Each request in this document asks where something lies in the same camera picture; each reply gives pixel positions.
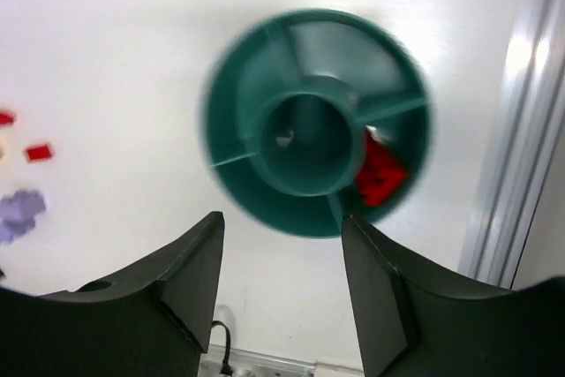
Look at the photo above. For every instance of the red long lego brick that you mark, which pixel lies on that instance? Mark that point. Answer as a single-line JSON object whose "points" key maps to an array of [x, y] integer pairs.
{"points": [[381, 174]]}

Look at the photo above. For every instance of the teal divided round container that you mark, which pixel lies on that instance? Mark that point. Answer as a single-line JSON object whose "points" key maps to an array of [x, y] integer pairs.
{"points": [[285, 113]]}

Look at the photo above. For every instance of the small red lego plate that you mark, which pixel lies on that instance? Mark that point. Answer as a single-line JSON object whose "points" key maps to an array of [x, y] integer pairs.
{"points": [[39, 152]]}

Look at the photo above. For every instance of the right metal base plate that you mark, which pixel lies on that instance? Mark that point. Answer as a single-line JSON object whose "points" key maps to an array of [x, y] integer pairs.
{"points": [[252, 364]]}

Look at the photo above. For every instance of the lavender lego brick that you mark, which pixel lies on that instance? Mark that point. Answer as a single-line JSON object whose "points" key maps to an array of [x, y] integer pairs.
{"points": [[18, 213]]}

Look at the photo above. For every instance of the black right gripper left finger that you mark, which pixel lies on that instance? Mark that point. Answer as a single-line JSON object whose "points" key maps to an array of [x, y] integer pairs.
{"points": [[151, 318]]}

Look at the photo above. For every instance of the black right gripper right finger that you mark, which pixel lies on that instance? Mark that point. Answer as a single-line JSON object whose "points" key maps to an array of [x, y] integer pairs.
{"points": [[415, 317]]}

